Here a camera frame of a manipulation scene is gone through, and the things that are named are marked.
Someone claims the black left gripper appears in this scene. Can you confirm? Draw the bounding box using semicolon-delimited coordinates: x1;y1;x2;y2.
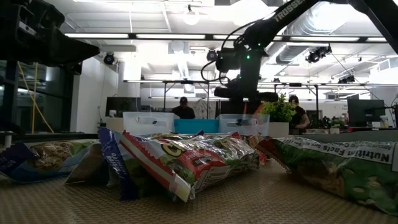
0;0;100;67

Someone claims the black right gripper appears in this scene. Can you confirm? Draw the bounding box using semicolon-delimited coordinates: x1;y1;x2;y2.
213;62;279;115

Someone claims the red chocolate chip granola bar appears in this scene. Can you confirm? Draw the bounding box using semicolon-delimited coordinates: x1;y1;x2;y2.
119;129;261;203

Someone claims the purple oatmeal raisin granola bar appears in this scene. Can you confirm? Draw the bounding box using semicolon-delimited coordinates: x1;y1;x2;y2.
97;126;139;202

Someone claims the green snack bag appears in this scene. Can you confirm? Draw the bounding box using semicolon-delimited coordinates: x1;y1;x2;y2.
257;136;398;218

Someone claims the clear plastic bin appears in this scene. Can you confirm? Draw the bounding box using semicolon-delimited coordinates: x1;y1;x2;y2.
216;113;271;136
123;111;175;136

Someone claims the leafy green plant white pot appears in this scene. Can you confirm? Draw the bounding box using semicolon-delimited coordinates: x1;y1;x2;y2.
260;92;297;140

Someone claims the grey patterned cloth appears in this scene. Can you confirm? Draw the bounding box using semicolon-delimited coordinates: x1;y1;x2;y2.
195;99;218;120

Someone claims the teal plastic bin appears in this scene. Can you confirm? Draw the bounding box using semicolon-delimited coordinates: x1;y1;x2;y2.
174;119;220;134

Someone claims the person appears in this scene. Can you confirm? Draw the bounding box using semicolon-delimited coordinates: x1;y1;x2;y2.
287;95;311;130
172;96;196;119

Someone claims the tan baking mat grey border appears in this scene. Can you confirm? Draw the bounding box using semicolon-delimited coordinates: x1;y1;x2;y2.
0;158;398;224

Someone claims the round white ceiling lamp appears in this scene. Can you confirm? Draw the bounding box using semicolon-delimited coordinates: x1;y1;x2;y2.
182;4;201;26

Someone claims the light blue snack bag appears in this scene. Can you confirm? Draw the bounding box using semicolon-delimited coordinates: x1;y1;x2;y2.
0;139;100;184

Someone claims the black monitor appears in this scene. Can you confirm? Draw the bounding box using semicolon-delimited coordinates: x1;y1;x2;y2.
347;99;386;127

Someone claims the orange wall panel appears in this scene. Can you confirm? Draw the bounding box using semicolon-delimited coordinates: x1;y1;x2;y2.
242;101;265;115

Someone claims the yellow power cord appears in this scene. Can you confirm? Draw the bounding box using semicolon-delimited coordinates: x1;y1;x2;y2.
17;61;55;134

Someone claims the background black metal frame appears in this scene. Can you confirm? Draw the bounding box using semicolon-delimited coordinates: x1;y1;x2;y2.
124;80;212;119
257;82;398;125

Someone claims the silver ventilation duct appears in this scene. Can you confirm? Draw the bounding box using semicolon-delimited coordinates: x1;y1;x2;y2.
275;12;346;65

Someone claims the white cylinder post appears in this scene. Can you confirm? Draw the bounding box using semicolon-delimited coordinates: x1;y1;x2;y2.
0;130;15;149

